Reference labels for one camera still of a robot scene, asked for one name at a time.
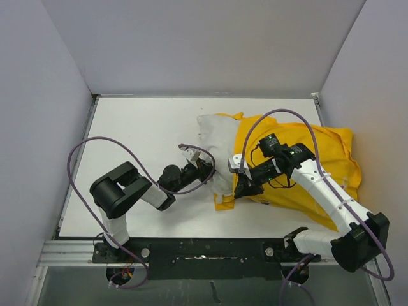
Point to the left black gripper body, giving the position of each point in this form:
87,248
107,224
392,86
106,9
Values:
191,173

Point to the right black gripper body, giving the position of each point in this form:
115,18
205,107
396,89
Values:
262,172

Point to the white pillow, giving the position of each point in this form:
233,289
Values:
217,136

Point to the yellow printed pillowcase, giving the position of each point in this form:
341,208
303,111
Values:
257,158

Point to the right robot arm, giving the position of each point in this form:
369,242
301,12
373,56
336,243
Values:
360,236

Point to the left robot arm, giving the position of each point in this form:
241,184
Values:
117,191

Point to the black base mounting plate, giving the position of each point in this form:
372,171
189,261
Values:
200,258

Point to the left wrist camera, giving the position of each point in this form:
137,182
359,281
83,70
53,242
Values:
190,154

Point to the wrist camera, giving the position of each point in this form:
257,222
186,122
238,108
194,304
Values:
237,164
190,154

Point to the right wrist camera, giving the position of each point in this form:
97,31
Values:
237,164

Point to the aluminium frame rail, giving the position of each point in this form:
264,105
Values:
152,128

